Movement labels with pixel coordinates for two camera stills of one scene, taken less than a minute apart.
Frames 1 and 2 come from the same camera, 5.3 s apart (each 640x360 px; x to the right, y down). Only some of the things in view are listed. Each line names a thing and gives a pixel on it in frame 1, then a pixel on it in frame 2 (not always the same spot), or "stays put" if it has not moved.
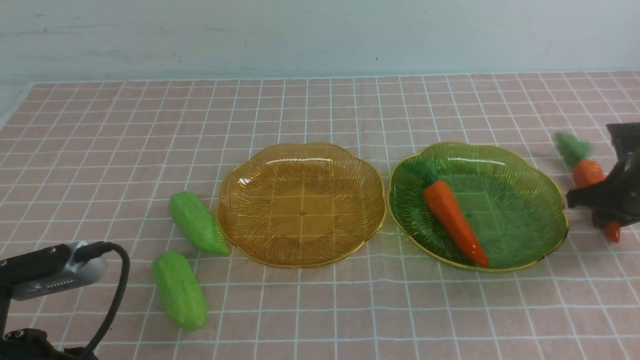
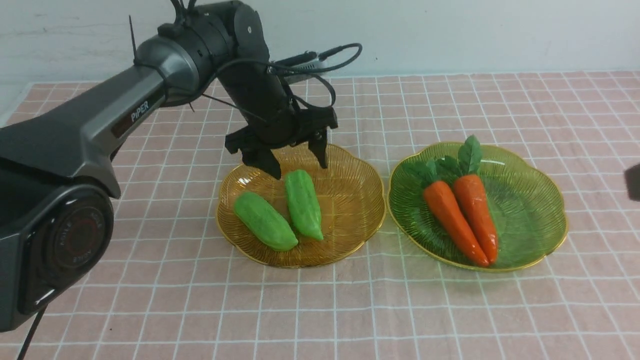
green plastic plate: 514,208 stays put
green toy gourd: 197,222 to 263,223
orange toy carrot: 586,172 to 472,194
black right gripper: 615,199 to 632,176
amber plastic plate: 299,205 stays put
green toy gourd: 181,292 to 304,203
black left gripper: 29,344 to 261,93
